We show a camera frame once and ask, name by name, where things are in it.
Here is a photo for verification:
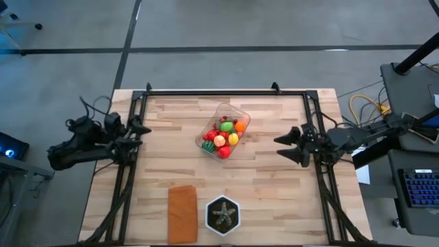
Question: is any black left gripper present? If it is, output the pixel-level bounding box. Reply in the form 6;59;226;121
108;115;152;164

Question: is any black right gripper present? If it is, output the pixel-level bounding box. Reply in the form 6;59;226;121
273;123;330;168

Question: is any red toy tomato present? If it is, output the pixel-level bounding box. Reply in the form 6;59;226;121
217;145;232;160

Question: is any clear plastic tupperware container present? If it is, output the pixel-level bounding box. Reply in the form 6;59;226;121
194;102;252;162

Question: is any white paper sheet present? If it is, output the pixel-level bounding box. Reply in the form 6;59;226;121
353;145;371;185

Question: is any black stand foot bar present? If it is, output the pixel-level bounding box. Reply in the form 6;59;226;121
352;135;402;169

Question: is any orange folded cloth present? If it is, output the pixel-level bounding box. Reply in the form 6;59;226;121
167;185;199;245

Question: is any green star-shaped succulent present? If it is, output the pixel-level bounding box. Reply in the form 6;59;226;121
211;202;237;227

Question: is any grey metal stand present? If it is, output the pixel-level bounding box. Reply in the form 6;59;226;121
0;154;56;247

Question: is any white hexagonal planter pot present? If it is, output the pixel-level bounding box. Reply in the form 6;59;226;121
204;194;241;237

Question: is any grey desk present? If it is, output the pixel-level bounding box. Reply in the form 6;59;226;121
387;149;439;238

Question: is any black computer with blue light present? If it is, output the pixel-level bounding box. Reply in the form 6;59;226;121
0;132;30;161

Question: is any grey cart top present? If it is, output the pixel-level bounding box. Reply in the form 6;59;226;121
379;62;439;154

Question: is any smartphone in pale case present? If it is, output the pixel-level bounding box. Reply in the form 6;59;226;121
398;111;439;144

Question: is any backlit keyboard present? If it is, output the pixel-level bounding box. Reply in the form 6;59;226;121
397;167;439;209

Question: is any black pole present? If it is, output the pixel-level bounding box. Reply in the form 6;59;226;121
393;32;439;75

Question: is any grey chair base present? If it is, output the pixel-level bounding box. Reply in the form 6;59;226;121
0;10;44;31

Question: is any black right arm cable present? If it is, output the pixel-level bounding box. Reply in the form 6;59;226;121
310;110;344;133

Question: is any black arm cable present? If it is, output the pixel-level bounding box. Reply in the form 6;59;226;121
64;95;114;128
310;110;344;133

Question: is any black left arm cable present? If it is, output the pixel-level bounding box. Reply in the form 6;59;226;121
64;95;114;128

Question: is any yellow cable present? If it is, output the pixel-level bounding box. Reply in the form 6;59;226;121
348;94;392;117

